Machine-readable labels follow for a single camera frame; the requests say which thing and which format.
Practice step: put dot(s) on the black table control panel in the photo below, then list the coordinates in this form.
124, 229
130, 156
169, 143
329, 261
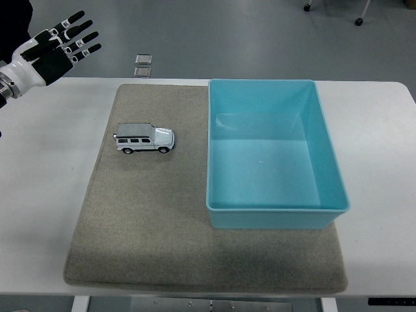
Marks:
391, 301

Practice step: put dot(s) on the beige felt mat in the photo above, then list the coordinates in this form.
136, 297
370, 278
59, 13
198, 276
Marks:
146, 211

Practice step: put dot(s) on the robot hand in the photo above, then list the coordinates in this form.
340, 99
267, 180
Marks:
27, 70

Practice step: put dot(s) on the white cart leg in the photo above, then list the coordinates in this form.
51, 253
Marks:
366, 8

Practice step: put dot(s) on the white table leg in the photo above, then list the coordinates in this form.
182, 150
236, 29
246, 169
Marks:
329, 305
80, 305

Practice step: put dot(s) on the grey metal plate with screws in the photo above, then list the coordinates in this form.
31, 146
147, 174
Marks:
211, 305

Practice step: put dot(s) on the white toy car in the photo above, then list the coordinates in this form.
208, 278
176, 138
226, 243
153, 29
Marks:
143, 136

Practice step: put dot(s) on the light blue plastic box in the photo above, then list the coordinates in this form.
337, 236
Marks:
263, 169

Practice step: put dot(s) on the person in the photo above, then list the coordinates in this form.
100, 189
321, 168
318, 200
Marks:
14, 22

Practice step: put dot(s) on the black caster wheel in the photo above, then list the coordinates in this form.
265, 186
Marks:
306, 7
358, 21

